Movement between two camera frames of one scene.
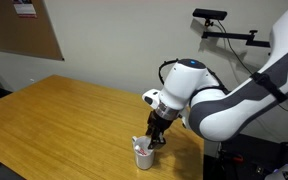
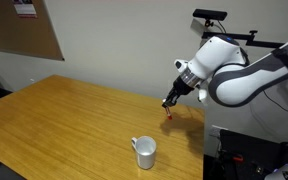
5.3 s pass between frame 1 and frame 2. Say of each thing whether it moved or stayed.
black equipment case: stayed
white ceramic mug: stayed
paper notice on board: stayed
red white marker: moved
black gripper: moved
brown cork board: stayed
